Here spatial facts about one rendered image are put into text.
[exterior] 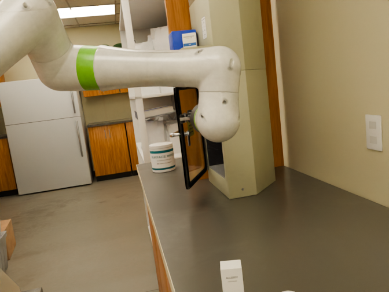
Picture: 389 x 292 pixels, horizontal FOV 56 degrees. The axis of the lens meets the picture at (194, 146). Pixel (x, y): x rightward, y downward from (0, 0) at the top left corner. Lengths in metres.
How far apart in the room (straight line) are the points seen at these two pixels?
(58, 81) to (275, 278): 0.71
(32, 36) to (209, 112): 0.43
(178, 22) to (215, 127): 0.90
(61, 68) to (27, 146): 5.39
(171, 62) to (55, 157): 5.48
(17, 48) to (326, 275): 0.82
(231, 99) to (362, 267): 0.48
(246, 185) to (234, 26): 0.58
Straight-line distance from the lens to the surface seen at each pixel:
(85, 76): 0.98
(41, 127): 6.30
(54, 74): 1.01
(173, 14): 1.72
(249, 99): 1.39
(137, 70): 0.94
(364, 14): 1.33
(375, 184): 1.36
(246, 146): 1.39
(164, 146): 1.97
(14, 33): 0.90
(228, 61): 0.89
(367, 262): 0.94
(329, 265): 0.92
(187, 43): 1.42
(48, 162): 6.35
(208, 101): 0.89
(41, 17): 0.93
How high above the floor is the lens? 1.37
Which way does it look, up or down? 9 degrees down
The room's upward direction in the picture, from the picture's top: 7 degrees counter-clockwise
